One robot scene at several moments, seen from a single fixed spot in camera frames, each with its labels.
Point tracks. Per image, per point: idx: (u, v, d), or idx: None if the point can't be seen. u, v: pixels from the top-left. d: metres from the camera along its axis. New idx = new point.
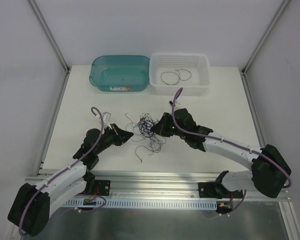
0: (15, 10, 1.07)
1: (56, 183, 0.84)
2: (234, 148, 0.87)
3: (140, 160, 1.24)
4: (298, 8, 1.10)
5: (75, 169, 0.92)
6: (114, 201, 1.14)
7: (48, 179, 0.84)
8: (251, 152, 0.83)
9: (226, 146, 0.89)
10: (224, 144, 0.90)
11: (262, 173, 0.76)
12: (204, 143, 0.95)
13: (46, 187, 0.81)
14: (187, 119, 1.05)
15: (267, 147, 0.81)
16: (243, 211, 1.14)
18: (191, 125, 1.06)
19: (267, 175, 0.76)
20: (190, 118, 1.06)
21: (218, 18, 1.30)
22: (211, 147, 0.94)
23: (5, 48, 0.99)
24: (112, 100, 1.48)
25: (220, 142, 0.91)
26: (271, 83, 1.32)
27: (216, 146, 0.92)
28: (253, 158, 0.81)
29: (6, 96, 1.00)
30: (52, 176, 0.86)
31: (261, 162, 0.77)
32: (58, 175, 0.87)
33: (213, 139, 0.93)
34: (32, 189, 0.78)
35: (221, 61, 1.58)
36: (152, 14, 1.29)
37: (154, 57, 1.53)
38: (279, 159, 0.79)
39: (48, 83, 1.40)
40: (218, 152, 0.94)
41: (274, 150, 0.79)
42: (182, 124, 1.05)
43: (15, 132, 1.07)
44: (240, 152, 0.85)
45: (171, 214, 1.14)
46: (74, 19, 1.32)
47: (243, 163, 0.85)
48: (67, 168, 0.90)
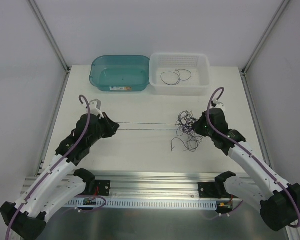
0: (15, 9, 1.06)
1: (36, 197, 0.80)
2: (261, 171, 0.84)
3: (172, 149, 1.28)
4: (298, 8, 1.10)
5: (57, 171, 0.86)
6: (114, 201, 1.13)
7: (26, 195, 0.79)
8: (276, 183, 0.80)
9: (253, 165, 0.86)
10: (252, 161, 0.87)
11: (278, 208, 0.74)
12: (232, 149, 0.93)
13: (25, 205, 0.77)
14: (221, 120, 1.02)
15: (295, 186, 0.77)
16: (242, 210, 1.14)
18: (222, 125, 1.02)
19: (282, 211, 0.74)
20: (223, 118, 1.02)
21: (218, 18, 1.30)
22: (236, 156, 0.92)
23: (4, 47, 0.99)
24: (112, 100, 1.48)
25: (248, 156, 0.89)
26: (272, 83, 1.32)
27: (243, 158, 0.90)
28: (275, 190, 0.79)
29: (5, 95, 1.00)
30: (32, 188, 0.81)
31: (281, 197, 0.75)
32: (39, 186, 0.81)
33: (241, 150, 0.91)
34: (12, 209, 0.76)
35: (221, 61, 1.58)
36: (153, 14, 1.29)
37: (154, 57, 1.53)
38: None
39: (48, 83, 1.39)
40: (241, 164, 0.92)
41: None
42: (214, 122, 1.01)
43: (15, 132, 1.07)
44: (265, 178, 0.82)
45: (171, 214, 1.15)
46: (73, 19, 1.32)
47: (262, 188, 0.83)
48: (47, 174, 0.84)
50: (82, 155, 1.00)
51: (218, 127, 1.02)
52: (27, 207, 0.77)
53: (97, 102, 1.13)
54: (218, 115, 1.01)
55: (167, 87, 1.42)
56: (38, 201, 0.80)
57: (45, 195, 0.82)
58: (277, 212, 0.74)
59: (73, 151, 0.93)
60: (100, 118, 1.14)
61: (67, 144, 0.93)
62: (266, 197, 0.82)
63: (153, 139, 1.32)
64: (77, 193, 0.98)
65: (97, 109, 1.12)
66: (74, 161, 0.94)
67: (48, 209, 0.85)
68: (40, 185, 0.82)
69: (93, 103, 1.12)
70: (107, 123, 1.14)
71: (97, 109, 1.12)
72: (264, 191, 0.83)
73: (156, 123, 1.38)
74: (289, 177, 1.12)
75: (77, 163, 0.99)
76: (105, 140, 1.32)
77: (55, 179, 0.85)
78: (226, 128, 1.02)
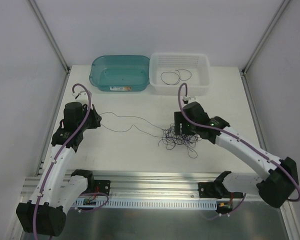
0: (15, 9, 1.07)
1: (50, 186, 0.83)
2: (251, 152, 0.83)
3: (161, 152, 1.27)
4: (298, 8, 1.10)
5: (61, 159, 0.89)
6: (114, 201, 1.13)
7: (39, 187, 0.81)
8: (269, 162, 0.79)
9: (242, 148, 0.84)
10: (241, 145, 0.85)
11: (277, 188, 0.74)
12: (219, 137, 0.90)
13: (42, 197, 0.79)
14: (200, 111, 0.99)
15: (287, 161, 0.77)
16: (243, 211, 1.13)
18: (202, 115, 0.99)
19: (281, 188, 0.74)
20: (201, 108, 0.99)
21: (218, 18, 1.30)
22: (225, 143, 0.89)
23: (5, 48, 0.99)
24: (112, 100, 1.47)
25: (236, 141, 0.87)
26: (272, 83, 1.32)
27: (231, 144, 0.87)
28: (270, 169, 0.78)
29: (6, 95, 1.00)
30: (42, 180, 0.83)
31: (277, 175, 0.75)
32: (48, 175, 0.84)
33: (229, 136, 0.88)
34: (30, 205, 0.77)
35: (222, 61, 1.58)
36: (153, 14, 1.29)
37: (154, 57, 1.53)
38: (294, 174, 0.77)
39: (48, 83, 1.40)
40: (230, 149, 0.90)
41: (293, 165, 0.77)
42: (192, 116, 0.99)
43: (15, 132, 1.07)
44: (257, 159, 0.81)
45: (171, 213, 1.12)
46: (73, 19, 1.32)
47: (257, 169, 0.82)
48: (53, 163, 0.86)
50: (79, 141, 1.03)
51: (199, 119, 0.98)
52: (45, 198, 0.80)
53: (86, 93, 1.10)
54: (196, 108, 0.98)
55: (166, 87, 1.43)
56: (52, 191, 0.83)
57: (57, 183, 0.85)
58: (279, 192, 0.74)
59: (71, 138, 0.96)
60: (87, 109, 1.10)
61: (61, 134, 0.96)
62: (262, 176, 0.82)
63: (153, 139, 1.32)
64: (81, 188, 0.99)
65: (85, 101, 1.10)
66: (74, 147, 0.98)
67: (61, 202, 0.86)
68: (49, 176, 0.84)
69: (82, 93, 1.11)
70: (95, 113, 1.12)
71: (87, 99, 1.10)
72: (259, 171, 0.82)
73: (155, 123, 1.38)
74: None
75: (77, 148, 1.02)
76: (105, 140, 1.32)
77: (62, 166, 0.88)
78: (207, 117, 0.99)
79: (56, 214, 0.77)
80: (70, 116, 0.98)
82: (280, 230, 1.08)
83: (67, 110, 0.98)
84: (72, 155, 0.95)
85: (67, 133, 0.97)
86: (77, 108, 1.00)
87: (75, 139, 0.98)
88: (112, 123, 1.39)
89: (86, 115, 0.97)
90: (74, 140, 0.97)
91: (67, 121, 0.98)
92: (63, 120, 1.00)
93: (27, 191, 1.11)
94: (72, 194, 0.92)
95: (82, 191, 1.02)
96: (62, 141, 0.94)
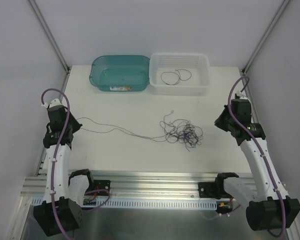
0: (15, 9, 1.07)
1: (60, 182, 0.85)
2: (264, 174, 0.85)
3: (161, 152, 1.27)
4: (298, 8, 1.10)
5: (61, 156, 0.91)
6: (114, 201, 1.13)
7: (49, 186, 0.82)
8: (275, 190, 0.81)
9: (261, 165, 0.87)
10: (261, 162, 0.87)
11: (265, 216, 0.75)
12: (247, 142, 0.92)
13: (55, 194, 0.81)
14: (245, 110, 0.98)
15: (292, 201, 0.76)
16: (243, 211, 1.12)
18: (245, 115, 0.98)
19: (267, 217, 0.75)
20: (249, 109, 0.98)
21: (217, 18, 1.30)
22: (248, 151, 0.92)
23: (5, 48, 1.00)
24: (111, 100, 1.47)
25: (259, 156, 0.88)
26: (271, 84, 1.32)
27: (254, 154, 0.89)
28: (271, 196, 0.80)
29: (6, 96, 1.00)
30: (49, 180, 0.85)
31: (273, 207, 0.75)
32: (54, 174, 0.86)
33: (256, 147, 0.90)
34: (46, 205, 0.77)
35: (222, 62, 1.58)
36: (153, 14, 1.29)
37: (154, 57, 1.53)
38: (290, 215, 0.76)
39: (48, 83, 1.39)
40: (248, 158, 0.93)
41: (295, 210, 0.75)
42: (237, 111, 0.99)
43: (15, 132, 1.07)
44: (266, 182, 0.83)
45: (171, 214, 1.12)
46: (73, 19, 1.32)
47: (259, 190, 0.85)
48: (54, 161, 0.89)
50: (72, 137, 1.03)
51: (240, 117, 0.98)
52: (59, 194, 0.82)
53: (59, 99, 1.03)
54: (243, 105, 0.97)
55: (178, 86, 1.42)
56: (63, 186, 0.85)
57: (64, 179, 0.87)
58: (263, 218, 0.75)
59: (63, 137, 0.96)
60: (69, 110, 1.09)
61: (51, 135, 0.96)
62: (259, 197, 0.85)
63: (153, 139, 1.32)
64: (84, 187, 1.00)
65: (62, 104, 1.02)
66: (68, 145, 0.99)
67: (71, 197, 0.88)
68: (55, 175, 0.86)
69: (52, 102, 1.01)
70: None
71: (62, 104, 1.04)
72: (260, 193, 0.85)
73: (155, 123, 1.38)
74: (290, 177, 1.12)
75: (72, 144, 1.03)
76: (105, 140, 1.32)
77: (64, 162, 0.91)
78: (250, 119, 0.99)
79: (74, 206, 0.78)
80: (55, 117, 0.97)
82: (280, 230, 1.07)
83: (50, 112, 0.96)
84: (68, 151, 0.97)
85: (57, 132, 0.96)
86: (60, 107, 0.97)
87: (67, 136, 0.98)
88: (111, 123, 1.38)
89: (68, 111, 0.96)
90: (66, 138, 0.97)
91: (53, 123, 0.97)
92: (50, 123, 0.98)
93: (27, 191, 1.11)
94: (78, 190, 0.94)
95: (86, 189, 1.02)
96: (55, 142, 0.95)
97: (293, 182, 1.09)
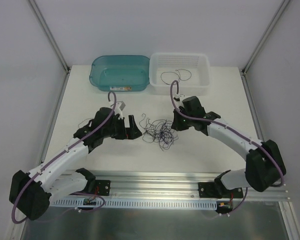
0: (15, 8, 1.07)
1: (51, 170, 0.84)
2: (234, 136, 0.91)
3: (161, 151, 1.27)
4: (298, 8, 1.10)
5: (74, 151, 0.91)
6: (114, 201, 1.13)
7: (42, 166, 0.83)
8: (250, 143, 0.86)
9: (228, 132, 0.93)
10: (227, 131, 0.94)
11: (257, 166, 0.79)
12: (210, 127, 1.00)
13: (39, 175, 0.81)
14: (197, 105, 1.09)
15: (267, 142, 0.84)
16: (244, 211, 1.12)
18: (199, 109, 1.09)
19: (260, 165, 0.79)
20: (198, 102, 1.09)
21: (217, 18, 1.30)
22: (214, 131, 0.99)
23: (5, 48, 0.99)
24: (111, 100, 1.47)
25: (224, 128, 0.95)
26: (271, 84, 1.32)
27: (219, 131, 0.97)
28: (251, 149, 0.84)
29: (6, 96, 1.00)
30: (48, 161, 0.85)
31: (258, 155, 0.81)
32: (55, 160, 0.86)
33: (217, 125, 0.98)
34: (25, 177, 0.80)
35: (222, 62, 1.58)
36: (153, 14, 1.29)
37: (154, 57, 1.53)
38: (275, 155, 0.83)
39: (47, 82, 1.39)
40: (219, 137, 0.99)
41: (273, 148, 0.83)
42: (189, 107, 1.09)
43: (15, 132, 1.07)
44: (240, 141, 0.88)
45: (171, 213, 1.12)
46: (73, 19, 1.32)
47: (241, 152, 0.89)
48: (65, 151, 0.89)
50: (97, 144, 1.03)
51: (195, 112, 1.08)
52: (41, 178, 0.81)
53: (122, 104, 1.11)
54: (194, 101, 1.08)
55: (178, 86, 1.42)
56: (51, 175, 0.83)
57: (58, 171, 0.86)
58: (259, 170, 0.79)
59: (90, 137, 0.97)
60: (119, 119, 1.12)
61: (85, 131, 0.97)
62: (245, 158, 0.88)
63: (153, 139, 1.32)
64: (75, 188, 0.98)
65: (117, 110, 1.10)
66: (89, 148, 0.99)
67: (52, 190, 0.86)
68: (56, 160, 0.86)
69: (117, 104, 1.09)
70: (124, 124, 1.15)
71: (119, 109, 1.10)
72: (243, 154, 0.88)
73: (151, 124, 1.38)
74: (290, 177, 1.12)
75: (92, 150, 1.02)
76: (105, 139, 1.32)
77: (71, 157, 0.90)
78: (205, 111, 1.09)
79: (42, 199, 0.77)
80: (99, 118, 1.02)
82: (280, 230, 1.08)
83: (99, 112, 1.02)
84: (82, 154, 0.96)
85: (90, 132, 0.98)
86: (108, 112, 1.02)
87: (94, 140, 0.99)
88: None
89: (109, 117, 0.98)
90: (92, 141, 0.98)
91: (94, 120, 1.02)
92: (93, 120, 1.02)
93: None
94: (66, 187, 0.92)
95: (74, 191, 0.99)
96: (80, 136, 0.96)
97: (293, 182, 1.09)
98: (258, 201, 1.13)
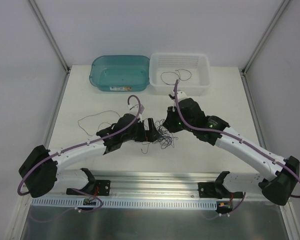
0: (15, 9, 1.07)
1: (69, 155, 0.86)
2: (254, 154, 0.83)
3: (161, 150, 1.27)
4: (298, 8, 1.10)
5: (93, 146, 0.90)
6: (114, 201, 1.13)
7: (63, 148, 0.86)
8: (275, 163, 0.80)
9: (246, 149, 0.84)
10: (244, 146, 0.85)
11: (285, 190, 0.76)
12: (220, 140, 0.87)
13: (57, 155, 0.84)
14: (197, 111, 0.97)
15: (291, 160, 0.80)
16: (244, 210, 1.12)
18: (199, 115, 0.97)
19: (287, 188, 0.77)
20: (199, 106, 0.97)
21: (217, 18, 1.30)
22: (226, 144, 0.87)
23: (5, 48, 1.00)
24: (111, 100, 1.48)
25: (239, 143, 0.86)
26: (271, 83, 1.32)
27: (233, 146, 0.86)
28: (277, 170, 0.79)
29: (6, 96, 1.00)
30: (69, 146, 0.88)
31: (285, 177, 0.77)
32: (75, 147, 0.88)
33: (230, 138, 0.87)
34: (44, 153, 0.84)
35: (222, 62, 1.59)
36: (153, 14, 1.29)
37: (154, 57, 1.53)
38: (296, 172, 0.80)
39: (48, 82, 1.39)
40: (231, 150, 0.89)
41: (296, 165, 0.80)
42: (189, 115, 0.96)
43: (15, 132, 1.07)
44: (263, 161, 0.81)
45: (171, 214, 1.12)
46: (73, 19, 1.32)
47: (263, 172, 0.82)
48: (85, 143, 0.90)
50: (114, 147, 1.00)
51: (197, 119, 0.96)
52: (58, 159, 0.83)
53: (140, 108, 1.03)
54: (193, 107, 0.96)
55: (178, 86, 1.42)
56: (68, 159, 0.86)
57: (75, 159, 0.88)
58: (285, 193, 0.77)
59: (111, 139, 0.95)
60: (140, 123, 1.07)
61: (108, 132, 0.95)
62: (266, 177, 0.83)
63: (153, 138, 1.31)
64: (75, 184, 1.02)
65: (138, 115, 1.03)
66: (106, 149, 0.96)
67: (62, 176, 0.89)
68: (75, 148, 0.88)
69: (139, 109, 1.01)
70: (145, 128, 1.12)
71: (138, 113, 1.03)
72: (264, 173, 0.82)
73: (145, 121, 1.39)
74: None
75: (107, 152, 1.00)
76: None
77: (88, 151, 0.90)
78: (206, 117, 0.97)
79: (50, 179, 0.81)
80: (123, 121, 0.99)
82: (280, 230, 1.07)
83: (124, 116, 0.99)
84: (97, 153, 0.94)
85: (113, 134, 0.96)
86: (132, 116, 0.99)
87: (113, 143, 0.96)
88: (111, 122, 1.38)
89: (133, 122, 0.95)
90: (111, 143, 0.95)
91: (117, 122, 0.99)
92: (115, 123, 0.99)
93: None
94: None
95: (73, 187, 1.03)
96: (102, 135, 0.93)
97: None
98: (258, 201, 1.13)
